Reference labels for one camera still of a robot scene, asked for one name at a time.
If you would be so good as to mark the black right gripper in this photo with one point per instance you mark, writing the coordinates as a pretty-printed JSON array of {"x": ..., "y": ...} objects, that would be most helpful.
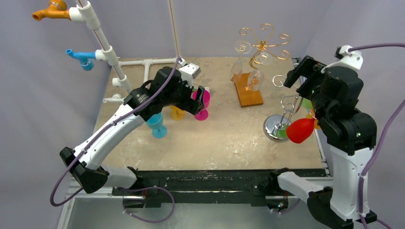
[{"x": 304, "y": 74}]

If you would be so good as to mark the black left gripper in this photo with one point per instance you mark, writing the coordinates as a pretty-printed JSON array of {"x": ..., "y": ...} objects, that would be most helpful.
[{"x": 189, "y": 104}]

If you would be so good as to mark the pink wine glass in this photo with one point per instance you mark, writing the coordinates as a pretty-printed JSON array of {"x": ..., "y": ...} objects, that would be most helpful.
[{"x": 203, "y": 114}]

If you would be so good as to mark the yellow wine glass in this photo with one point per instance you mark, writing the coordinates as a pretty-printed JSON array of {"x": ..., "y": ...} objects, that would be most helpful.
[{"x": 176, "y": 113}]

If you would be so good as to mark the blue wine glass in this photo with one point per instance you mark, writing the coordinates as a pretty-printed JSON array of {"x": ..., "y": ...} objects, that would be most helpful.
[{"x": 157, "y": 124}]

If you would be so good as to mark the red wine glass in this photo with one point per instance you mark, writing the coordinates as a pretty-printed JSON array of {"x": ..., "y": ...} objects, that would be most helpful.
[{"x": 300, "y": 130}]

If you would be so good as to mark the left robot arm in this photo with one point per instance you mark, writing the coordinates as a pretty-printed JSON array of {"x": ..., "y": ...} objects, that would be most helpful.
[{"x": 85, "y": 160}]

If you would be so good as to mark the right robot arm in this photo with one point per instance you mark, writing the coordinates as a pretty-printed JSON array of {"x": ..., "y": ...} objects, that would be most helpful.
[{"x": 351, "y": 134}]

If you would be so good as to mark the green wine glass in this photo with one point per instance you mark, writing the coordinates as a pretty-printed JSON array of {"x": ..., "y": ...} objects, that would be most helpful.
[{"x": 306, "y": 104}]

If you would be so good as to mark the wooden rack base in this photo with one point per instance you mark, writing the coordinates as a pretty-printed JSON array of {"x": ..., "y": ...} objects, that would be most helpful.
[{"x": 247, "y": 98}]

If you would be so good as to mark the orange wine glass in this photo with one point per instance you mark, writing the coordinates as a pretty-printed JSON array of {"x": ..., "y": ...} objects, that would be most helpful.
[{"x": 316, "y": 124}]

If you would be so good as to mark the clear wine glass right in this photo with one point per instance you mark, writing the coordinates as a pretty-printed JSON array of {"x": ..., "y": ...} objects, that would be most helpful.
[{"x": 256, "y": 76}]

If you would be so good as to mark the clear wine glass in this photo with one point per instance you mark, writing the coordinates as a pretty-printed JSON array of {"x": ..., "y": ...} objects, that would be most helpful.
[
  {"x": 237, "y": 66},
  {"x": 256, "y": 76}
]

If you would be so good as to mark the clear wine glass left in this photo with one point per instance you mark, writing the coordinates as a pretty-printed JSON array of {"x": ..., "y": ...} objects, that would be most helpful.
[{"x": 237, "y": 66}]

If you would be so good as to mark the blue faucet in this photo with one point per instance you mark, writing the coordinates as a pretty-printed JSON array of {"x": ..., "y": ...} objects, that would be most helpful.
[{"x": 84, "y": 58}]

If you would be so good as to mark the orange faucet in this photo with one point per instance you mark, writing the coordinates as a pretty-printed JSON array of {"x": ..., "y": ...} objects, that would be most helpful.
[{"x": 56, "y": 9}]

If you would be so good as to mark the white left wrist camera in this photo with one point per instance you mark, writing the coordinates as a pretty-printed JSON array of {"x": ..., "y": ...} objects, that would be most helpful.
[{"x": 189, "y": 71}]

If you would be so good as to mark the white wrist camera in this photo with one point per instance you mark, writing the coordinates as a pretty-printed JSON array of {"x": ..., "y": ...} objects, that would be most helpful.
[
  {"x": 347, "y": 58},
  {"x": 189, "y": 71}
]

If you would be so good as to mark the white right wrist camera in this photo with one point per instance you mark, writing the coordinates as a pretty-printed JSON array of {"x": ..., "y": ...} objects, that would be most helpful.
[{"x": 347, "y": 58}]

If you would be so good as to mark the gold wire glass rack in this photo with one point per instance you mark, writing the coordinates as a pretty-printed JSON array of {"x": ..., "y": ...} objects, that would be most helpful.
[{"x": 264, "y": 44}]

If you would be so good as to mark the chrome wire glass rack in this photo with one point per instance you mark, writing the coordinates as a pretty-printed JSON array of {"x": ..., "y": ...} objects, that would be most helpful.
[{"x": 275, "y": 126}]

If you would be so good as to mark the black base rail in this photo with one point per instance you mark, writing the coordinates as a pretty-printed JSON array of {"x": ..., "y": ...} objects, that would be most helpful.
[{"x": 255, "y": 187}]

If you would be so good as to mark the white PVC pipe frame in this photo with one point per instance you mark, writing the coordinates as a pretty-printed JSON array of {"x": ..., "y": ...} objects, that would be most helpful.
[{"x": 84, "y": 12}]

